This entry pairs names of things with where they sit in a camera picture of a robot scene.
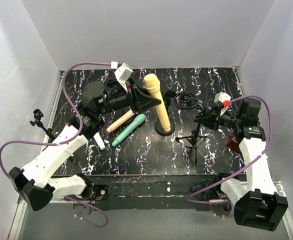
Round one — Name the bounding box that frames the yellow microphone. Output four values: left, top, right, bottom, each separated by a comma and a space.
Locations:
143, 73, 172, 131

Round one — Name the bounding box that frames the black tripod shock-mount stand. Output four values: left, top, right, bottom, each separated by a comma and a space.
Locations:
174, 91, 208, 165

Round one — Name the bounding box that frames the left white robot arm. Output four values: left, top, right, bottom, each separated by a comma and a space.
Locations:
9, 79, 161, 211

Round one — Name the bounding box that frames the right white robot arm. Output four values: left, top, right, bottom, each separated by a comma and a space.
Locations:
187, 92, 288, 232

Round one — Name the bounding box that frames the black rear mic stand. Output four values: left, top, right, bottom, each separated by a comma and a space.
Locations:
106, 79, 127, 102

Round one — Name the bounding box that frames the black round-base mic stand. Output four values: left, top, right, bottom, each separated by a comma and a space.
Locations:
154, 90, 176, 136

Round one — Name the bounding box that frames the small black tripod stand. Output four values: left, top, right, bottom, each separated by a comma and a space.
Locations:
29, 109, 56, 144

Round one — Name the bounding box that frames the pink microphone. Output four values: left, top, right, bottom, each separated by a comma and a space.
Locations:
106, 110, 135, 134

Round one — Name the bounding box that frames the green microphone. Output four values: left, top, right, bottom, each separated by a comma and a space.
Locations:
112, 113, 146, 147

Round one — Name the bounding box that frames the brown box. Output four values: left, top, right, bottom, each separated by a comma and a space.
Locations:
226, 120, 265, 153

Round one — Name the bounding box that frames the white microphone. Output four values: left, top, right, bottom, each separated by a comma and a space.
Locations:
93, 132, 106, 151

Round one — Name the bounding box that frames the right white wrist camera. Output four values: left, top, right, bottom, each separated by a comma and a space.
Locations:
214, 92, 231, 116

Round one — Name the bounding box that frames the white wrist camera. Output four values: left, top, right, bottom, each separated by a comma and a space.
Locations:
214, 92, 231, 116
114, 63, 133, 92

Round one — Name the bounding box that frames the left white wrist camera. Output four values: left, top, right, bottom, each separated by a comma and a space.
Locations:
114, 63, 133, 92

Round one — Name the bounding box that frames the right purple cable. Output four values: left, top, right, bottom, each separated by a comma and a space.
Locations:
187, 94, 272, 218

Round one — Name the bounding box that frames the purple cable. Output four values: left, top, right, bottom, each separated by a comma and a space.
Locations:
0, 61, 119, 228
187, 94, 272, 218

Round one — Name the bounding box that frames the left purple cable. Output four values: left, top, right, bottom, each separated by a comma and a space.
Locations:
0, 61, 119, 228

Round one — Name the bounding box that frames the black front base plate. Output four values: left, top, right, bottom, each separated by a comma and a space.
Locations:
71, 173, 240, 211

